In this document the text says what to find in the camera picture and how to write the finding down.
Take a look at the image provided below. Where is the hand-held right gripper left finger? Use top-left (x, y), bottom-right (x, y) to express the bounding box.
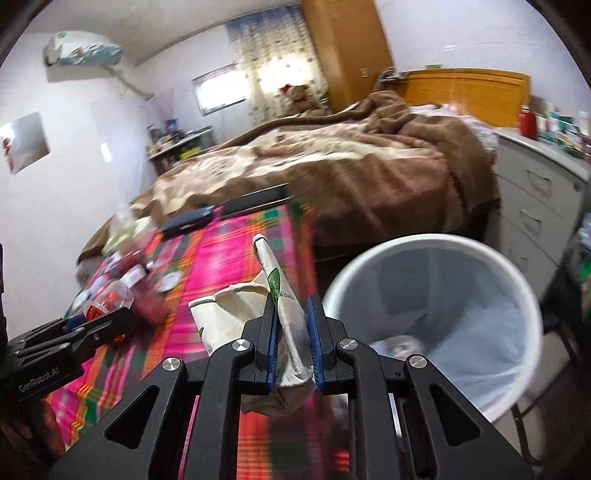
top-left (48, 294), bottom-right (280, 480)

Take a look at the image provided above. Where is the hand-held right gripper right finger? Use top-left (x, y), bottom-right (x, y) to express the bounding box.
top-left (307, 295), bottom-right (535, 480)

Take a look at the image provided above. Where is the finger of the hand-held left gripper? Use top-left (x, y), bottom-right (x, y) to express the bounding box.
top-left (15, 307), bottom-right (139, 366)
top-left (8, 315), bottom-right (89, 352)

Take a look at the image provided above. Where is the white paper bag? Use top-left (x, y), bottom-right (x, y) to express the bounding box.
top-left (188, 234), bottom-right (319, 418)

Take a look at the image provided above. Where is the white bin liner bag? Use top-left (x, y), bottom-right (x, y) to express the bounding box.
top-left (330, 247), bottom-right (525, 407)

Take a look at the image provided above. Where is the white round bin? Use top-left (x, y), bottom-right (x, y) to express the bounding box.
top-left (322, 234), bottom-right (544, 424)

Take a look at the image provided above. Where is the pink plaid bed sheet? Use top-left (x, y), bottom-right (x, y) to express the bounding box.
top-left (44, 203), bottom-right (352, 480)

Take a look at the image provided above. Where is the tissue pack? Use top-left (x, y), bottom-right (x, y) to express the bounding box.
top-left (102, 203), bottom-right (158, 254)

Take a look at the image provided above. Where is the brown patterned blanket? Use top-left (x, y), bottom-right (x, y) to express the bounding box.
top-left (76, 90), bottom-right (502, 278)

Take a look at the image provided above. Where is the cluttered desk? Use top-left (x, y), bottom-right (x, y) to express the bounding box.
top-left (147, 119), bottom-right (215, 175)

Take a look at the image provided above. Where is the black chair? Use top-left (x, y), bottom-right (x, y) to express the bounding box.
top-left (510, 226), bottom-right (591, 462)

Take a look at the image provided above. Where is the brown teddy bear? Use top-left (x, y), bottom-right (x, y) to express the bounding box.
top-left (279, 83), bottom-right (326, 116)

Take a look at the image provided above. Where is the small window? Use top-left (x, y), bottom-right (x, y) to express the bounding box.
top-left (191, 69), bottom-right (252, 116)

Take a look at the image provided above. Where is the grey drawer cabinet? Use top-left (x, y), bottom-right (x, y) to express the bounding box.
top-left (492, 127), bottom-right (591, 287)

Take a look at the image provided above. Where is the white floral pillow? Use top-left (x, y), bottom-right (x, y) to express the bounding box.
top-left (406, 102), bottom-right (499, 151)

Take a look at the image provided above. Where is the power strip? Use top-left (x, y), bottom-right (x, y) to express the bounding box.
top-left (379, 67), bottom-right (409, 86)

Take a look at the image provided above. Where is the patterned curtain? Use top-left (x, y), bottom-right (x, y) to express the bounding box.
top-left (225, 4), bottom-right (329, 118)

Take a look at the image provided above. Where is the wooden headboard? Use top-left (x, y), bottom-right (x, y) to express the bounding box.
top-left (399, 68), bottom-right (531, 129)

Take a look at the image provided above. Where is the wooden wardrobe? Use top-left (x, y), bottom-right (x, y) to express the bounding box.
top-left (301, 0), bottom-right (394, 114)

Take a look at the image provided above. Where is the red jar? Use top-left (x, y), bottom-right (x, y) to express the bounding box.
top-left (518, 105), bottom-right (539, 140)

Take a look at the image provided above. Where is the group of medicine boxes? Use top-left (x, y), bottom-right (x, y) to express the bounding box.
top-left (540, 99), bottom-right (591, 153)

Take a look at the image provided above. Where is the wall picture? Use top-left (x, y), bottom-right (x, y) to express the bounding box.
top-left (0, 112), bottom-right (51, 175)

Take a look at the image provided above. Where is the wall air conditioner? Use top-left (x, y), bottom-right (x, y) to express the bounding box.
top-left (43, 30), bottom-right (123, 68)

